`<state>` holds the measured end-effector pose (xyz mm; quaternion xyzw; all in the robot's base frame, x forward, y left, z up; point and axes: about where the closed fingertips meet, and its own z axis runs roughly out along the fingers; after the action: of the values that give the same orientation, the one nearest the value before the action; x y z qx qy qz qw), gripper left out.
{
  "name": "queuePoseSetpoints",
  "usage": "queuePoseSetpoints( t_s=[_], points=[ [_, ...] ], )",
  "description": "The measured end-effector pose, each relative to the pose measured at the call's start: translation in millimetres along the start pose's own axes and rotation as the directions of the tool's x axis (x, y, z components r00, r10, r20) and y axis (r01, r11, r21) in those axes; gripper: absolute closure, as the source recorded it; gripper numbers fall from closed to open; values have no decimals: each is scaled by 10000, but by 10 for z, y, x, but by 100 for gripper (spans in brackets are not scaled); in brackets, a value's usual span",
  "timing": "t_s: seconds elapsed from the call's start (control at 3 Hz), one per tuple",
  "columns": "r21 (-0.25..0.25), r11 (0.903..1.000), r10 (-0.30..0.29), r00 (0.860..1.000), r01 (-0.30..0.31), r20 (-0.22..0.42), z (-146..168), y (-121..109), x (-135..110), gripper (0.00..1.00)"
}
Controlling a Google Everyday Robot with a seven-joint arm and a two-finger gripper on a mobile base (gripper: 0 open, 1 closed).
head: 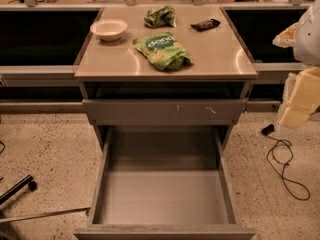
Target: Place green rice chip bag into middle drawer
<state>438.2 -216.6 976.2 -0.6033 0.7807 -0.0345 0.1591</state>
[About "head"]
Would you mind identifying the open middle drawer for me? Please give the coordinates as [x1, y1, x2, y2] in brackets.
[74, 126, 256, 240]

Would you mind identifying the closed top drawer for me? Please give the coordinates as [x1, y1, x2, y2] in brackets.
[83, 99, 245, 126]

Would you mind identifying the grey drawer cabinet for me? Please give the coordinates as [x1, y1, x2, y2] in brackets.
[75, 5, 257, 143]

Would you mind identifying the white bowl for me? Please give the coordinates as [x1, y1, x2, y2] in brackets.
[90, 19, 128, 42]

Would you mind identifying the black snack bar wrapper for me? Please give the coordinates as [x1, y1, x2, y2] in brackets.
[191, 18, 221, 32]

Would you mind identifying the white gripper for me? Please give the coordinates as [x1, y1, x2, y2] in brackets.
[272, 0, 320, 129]

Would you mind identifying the black chair leg with caster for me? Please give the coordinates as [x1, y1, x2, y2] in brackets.
[0, 175, 37, 205]

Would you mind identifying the metal bar on floor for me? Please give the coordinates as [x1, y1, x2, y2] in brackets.
[0, 207, 90, 223]

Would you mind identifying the green rice chip bag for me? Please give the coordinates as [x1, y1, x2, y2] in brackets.
[133, 32, 193, 71]

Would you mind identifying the crumpled green snack bag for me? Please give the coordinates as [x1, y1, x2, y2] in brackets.
[143, 5, 176, 28]

